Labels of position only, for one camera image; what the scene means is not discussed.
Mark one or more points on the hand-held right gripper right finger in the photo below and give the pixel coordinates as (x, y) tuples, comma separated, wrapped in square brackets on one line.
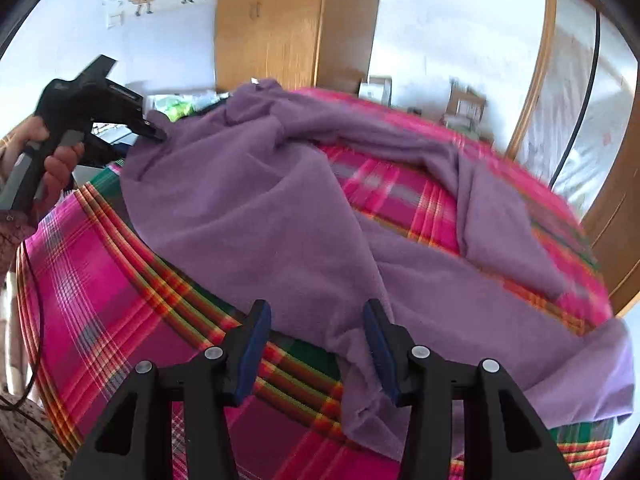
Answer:
[(382, 360)]

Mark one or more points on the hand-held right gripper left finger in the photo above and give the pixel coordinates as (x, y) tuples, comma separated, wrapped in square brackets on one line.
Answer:
[(252, 355)]

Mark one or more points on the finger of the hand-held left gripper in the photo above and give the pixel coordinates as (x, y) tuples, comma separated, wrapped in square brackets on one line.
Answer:
[(152, 132)]

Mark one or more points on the purple fleece pants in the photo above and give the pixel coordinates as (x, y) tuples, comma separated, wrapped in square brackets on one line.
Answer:
[(250, 220)]

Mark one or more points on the person's left hand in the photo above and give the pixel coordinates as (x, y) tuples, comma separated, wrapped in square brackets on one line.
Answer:
[(62, 165)]

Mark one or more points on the green white packet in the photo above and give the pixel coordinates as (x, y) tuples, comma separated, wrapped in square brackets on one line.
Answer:
[(177, 109)]

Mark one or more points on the plaid bed sheet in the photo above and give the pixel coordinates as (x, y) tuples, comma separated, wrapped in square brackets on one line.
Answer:
[(90, 285)]

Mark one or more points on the wooden wardrobe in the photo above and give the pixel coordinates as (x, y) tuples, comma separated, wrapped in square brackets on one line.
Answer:
[(280, 25)]

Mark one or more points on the white box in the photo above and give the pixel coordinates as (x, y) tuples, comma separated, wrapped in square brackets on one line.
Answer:
[(376, 89)]

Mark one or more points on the cardboard box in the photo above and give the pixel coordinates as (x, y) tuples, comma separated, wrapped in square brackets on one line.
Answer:
[(465, 105)]

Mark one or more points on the wooden door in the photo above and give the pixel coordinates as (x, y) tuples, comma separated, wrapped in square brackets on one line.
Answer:
[(620, 220)]

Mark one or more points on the white floral curtain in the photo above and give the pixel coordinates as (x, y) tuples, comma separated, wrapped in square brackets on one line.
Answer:
[(615, 110)]

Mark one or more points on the black curtain strip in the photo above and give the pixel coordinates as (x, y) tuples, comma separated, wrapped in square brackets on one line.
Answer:
[(592, 75)]

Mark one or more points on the white wall switch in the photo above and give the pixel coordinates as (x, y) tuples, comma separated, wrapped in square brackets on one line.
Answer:
[(114, 17)]

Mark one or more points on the wooden door frame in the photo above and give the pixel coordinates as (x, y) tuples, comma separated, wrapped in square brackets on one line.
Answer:
[(537, 60)]

